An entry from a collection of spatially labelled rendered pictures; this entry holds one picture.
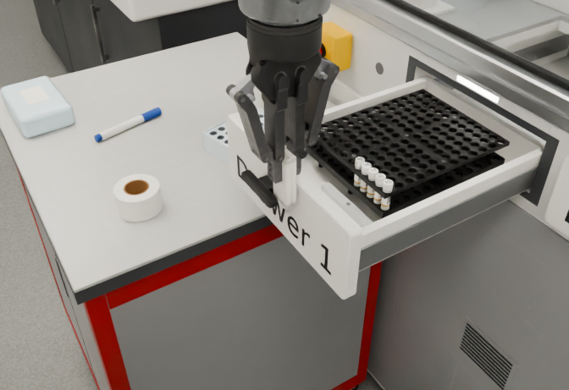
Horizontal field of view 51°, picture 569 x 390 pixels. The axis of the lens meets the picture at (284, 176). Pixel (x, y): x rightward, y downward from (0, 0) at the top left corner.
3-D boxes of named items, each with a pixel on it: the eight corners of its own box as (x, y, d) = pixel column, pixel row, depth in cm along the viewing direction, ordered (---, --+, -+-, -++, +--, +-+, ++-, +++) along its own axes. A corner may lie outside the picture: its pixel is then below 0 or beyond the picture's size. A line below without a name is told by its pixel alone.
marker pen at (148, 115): (99, 144, 107) (97, 136, 106) (94, 140, 108) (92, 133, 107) (162, 115, 115) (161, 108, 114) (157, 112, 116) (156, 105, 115)
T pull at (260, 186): (270, 211, 71) (270, 202, 71) (240, 178, 77) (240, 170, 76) (295, 200, 73) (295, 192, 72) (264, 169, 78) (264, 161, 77)
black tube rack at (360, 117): (379, 233, 77) (384, 195, 74) (305, 165, 89) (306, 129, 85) (499, 178, 87) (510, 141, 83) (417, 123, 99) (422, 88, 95)
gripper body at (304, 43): (266, 34, 54) (267, 122, 60) (342, 14, 57) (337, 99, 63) (228, 7, 59) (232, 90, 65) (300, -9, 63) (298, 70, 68)
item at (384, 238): (349, 278, 72) (352, 242, 68) (245, 169, 89) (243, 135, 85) (566, 173, 88) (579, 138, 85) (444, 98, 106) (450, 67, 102)
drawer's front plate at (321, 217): (344, 302, 71) (350, 234, 64) (229, 175, 90) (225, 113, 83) (356, 296, 71) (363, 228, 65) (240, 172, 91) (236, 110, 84)
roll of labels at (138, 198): (155, 224, 90) (151, 204, 88) (110, 220, 91) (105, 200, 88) (168, 195, 96) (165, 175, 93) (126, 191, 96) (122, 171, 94)
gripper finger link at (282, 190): (291, 159, 67) (285, 161, 67) (290, 205, 72) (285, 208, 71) (277, 145, 69) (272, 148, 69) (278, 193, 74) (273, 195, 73)
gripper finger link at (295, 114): (278, 57, 63) (289, 53, 64) (280, 144, 70) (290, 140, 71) (298, 72, 61) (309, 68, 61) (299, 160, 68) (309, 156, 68)
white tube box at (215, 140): (235, 169, 101) (234, 151, 99) (203, 150, 106) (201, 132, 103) (286, 140, 108) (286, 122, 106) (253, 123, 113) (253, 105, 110)
